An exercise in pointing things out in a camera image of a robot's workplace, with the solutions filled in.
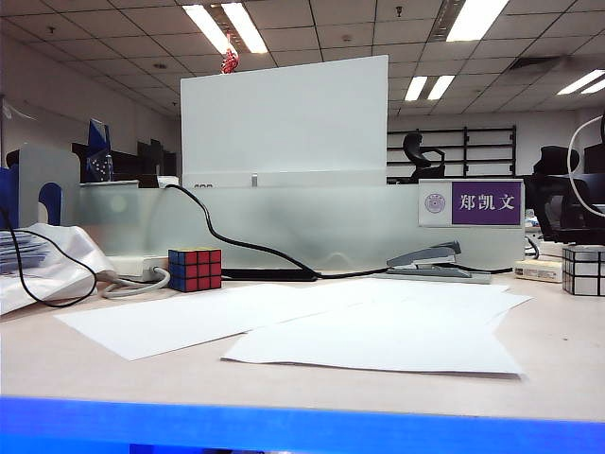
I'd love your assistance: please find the thin black cable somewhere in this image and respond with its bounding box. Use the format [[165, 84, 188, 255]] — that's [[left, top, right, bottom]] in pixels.
[[0, 207, 99, 308]]

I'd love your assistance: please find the blue bar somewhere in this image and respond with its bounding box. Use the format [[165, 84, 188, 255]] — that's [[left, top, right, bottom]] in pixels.
[[0, 395, 605, 454]]

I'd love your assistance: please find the red hanging ornament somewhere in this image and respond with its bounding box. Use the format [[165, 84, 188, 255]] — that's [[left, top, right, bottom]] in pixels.
[[220, 32, 240, 75]]

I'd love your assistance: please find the blue file holder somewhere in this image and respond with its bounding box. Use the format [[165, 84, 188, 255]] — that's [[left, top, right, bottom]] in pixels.
[[0, 166, 63, 231]]

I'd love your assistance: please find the grey stapler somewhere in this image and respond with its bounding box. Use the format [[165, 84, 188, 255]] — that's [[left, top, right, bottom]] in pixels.
[[385, 239, 475, 279]]

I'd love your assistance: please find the thick black cable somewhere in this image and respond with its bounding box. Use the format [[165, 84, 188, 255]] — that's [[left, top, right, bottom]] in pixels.
[[163, 183, 515, 283]]

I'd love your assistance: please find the grey metal bookend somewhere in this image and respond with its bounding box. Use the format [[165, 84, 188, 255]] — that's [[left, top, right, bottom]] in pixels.
[[7, 144, 81, 229]]

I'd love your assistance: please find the silver mirror cube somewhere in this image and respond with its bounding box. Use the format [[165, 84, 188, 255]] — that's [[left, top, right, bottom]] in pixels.
[[561, 244, 605, 297]]

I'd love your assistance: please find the white power strip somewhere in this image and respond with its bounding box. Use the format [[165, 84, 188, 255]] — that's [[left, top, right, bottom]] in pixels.
[[107, 254, 171, 278]]

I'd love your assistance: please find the grey power cord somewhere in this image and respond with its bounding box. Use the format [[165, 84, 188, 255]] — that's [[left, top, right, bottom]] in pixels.
[[99, 267, 171, 300]]

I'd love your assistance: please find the white paper sheet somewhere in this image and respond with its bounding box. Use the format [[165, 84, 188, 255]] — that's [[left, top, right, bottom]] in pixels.
[[54, 282, 365, 362], [220, 302, 524, 377], [320, 277, 533, 327]]

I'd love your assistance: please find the frosted glass desk partition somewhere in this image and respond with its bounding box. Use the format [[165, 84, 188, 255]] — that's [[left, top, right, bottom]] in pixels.
[[78, 182, 527, 272]]

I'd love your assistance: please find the black shelf rack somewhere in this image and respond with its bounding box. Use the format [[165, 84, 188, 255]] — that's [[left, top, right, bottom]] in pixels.
[[386, 125, 517, 181]]

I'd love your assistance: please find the ceiling fluorescent light panel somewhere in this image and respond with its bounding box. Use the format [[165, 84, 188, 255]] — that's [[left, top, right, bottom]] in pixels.
[[181, 2, 269, 56], [556, 68, 605, 96], [404, 74, 456, 102], [443, 0, 510, 44]]

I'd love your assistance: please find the dark wooden shelf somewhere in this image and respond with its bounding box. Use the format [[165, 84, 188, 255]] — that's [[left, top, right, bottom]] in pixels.
[[71, 138, 179, 188]]

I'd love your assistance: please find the stack of printed papers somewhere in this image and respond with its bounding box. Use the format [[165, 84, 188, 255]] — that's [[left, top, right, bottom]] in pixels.
[[0, 230, 49, 276]]

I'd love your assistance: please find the white cable loop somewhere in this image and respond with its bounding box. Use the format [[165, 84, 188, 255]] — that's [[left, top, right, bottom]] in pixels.
[[566, 115, 605, 218]]

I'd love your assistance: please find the white upright board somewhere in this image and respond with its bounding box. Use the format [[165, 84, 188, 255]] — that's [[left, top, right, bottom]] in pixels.
[[180, 54, 389, 189]]

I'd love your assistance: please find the purple and white name plate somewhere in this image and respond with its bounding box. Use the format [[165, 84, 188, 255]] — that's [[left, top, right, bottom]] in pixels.
[[417, 178, 525, 229]]

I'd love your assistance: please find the coloured Rubik's cube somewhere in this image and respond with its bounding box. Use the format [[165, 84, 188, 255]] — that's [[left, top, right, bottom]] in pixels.
[[167, 248, 223, 293]]

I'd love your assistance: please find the blue crystal trophy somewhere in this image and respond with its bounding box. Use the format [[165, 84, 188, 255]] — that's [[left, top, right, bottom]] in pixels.
[[85, 118, 114, 183]]

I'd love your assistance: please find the small white box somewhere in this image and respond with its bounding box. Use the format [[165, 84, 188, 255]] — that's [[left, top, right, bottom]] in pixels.
[[512, 257, 564, 284]]

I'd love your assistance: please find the white plastic bag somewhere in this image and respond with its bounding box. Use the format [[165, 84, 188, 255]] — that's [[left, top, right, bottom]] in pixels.
[[0, 222, 117, 316]]

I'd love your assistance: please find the black mesh office chair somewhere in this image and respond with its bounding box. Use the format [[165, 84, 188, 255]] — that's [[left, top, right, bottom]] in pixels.
[[524, 145, 605, 246]]

